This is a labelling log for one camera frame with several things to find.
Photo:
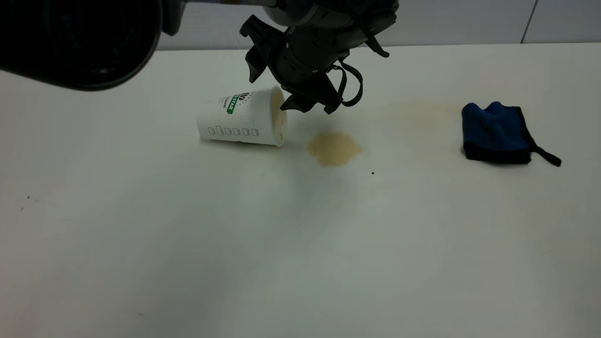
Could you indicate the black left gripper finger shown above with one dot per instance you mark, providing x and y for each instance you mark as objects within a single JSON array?
[
  {"x": 305, "y": 101},
  {"x": 258, "y": 42}
]

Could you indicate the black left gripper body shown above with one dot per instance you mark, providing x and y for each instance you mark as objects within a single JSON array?
[{"x": 305, "y": 56}]

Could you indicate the white paper coffee cup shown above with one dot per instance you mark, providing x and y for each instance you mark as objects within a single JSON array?
[{"x": 239, "y": 122}]

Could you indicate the blue cloth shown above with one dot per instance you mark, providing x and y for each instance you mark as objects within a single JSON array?
[{"x": 495, "y": 134}]

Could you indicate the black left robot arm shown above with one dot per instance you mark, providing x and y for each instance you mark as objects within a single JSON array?
[{"x": 70, "y": 37}]

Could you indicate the brown coffee puddle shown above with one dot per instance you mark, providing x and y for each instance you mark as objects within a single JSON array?
[{"x": 334, "y": 149}]

